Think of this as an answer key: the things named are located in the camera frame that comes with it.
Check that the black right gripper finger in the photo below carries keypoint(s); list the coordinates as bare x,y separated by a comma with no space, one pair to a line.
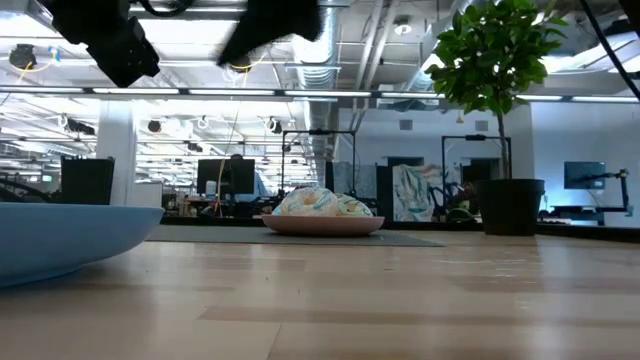
237,54

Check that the large white teal-sprinkled donut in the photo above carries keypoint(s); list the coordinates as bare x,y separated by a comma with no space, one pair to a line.
310,205

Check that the colourful painted cloth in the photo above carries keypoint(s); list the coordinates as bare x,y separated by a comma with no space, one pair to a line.
415,192

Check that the pink round plate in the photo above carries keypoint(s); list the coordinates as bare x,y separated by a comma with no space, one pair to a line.
324,226

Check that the black computer monitor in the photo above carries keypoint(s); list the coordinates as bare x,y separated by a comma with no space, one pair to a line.
225,176

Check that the blue round plate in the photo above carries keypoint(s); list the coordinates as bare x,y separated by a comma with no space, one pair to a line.
60,240

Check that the black aluminium table frame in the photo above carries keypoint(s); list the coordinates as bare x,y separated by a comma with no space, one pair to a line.
585,232

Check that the black background rig frame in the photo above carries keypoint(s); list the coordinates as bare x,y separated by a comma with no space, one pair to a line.
475,137
318,132

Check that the wall mounted screen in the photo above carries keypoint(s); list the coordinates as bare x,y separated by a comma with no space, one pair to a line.
584,175

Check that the dark grey ribbed mat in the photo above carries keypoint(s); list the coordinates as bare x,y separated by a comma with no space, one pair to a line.
215,235

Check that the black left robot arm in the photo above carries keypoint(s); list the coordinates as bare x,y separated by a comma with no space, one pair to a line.
75,17

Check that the green potted plant black pot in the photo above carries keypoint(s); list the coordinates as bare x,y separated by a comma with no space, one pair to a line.
507,207

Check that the black rectangular panel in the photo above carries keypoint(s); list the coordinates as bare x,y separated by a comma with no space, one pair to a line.
87,180

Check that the silver ventilation duct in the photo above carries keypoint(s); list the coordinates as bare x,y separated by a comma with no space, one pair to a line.
320,75

